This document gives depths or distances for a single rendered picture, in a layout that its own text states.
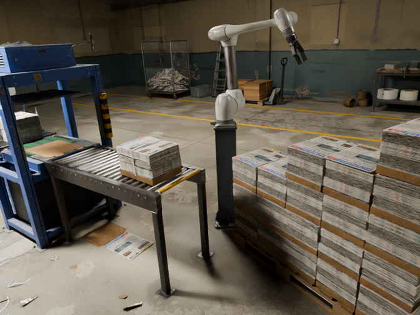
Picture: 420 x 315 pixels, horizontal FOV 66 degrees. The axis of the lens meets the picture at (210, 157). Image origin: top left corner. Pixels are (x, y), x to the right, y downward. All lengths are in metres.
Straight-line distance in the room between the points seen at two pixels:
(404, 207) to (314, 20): 7.61
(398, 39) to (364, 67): 0.87
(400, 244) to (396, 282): 0.22
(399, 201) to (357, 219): 0.28
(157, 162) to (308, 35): 7.36
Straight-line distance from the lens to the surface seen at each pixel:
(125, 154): 2.39
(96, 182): 2.55
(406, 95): 8.19
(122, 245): 3.14
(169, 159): 2.29
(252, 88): 8.65
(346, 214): 2.01
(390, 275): 2.02
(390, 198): 1.82
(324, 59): 9.02
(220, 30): 2.81
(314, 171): 2.05
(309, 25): 9.13
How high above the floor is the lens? 1.74
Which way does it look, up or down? 20 degrees down
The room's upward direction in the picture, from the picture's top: 3 degrees counter-clockwise
